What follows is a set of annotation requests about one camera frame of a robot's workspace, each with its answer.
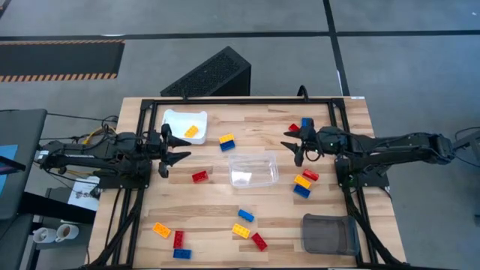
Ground white plastic bin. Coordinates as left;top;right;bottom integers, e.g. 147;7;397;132
160;108;209;146

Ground black mesh computer tower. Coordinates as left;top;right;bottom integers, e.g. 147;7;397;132
160;45;252;98

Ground dark grey desk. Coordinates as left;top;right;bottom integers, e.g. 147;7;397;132
0;108;49;221

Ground white mug with coffee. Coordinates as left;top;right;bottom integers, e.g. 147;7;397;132
55;223;80;243

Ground black cable loop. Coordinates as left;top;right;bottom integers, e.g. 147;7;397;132
296;85;311;103

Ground black stand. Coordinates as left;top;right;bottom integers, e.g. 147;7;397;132
453;127;480;168

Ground clear plastic bin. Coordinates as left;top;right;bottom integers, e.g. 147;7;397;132
227;150;281;189

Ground blue-screen tablet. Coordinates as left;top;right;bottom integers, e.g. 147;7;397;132
0;144;19;197

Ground yellow cable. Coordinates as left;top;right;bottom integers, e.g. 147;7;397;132
81;125;117;146

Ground orange toy block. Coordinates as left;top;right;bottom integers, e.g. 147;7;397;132
151;222;173;239

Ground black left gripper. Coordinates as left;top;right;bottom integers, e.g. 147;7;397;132
144;123;193;179

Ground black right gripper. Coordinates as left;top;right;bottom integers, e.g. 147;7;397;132
280;126;323;168

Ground black hazard-striped floor mat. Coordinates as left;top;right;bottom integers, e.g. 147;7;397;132
0;38;126;83

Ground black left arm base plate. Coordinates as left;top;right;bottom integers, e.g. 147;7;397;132
97;164;153;190

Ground black side table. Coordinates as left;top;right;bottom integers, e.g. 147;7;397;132
0;189;98;270

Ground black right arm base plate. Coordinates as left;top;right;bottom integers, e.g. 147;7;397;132
334;155;391;188

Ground white printed paper sheet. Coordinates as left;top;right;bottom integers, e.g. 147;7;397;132
67;175;101;212

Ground grey translucent bin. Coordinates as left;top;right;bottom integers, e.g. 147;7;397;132
301;213;361;257

